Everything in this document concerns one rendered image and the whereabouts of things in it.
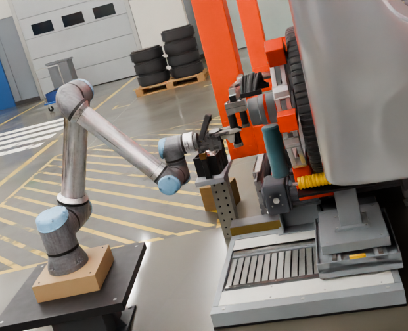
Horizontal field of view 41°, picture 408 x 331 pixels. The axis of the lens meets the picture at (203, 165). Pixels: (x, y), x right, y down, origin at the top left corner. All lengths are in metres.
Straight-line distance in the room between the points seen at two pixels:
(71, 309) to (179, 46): 8.74
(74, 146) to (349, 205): 1.29
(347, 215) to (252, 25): 2.59
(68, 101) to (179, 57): 8.57
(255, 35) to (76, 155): 2.65
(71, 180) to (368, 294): 1.41
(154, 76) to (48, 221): 8.62
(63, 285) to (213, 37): 1.44
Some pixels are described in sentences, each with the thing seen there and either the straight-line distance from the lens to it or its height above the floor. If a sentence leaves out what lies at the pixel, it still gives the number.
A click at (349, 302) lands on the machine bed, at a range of 2.46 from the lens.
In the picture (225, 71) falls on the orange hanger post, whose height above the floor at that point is 1.00.
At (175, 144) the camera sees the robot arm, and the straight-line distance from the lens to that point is 2.42.
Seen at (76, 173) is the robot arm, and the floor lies 0.78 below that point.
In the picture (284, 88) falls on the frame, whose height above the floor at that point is 0.97.
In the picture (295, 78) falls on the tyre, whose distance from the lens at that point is 2.22.
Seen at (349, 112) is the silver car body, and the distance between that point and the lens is 1.53.
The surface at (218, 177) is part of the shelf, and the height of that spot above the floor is 0.45.
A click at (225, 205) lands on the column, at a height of 0.21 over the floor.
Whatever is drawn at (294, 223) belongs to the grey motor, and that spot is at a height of 0.10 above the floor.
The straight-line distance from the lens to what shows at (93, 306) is 2.44.
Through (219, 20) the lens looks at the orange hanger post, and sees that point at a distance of 2.95.
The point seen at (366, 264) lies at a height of 0.13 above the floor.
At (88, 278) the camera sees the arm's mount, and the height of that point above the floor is 0.37.
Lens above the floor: 1.36
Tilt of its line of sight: 16 degrees down
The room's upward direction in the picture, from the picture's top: 15 degrees counter-clockwise
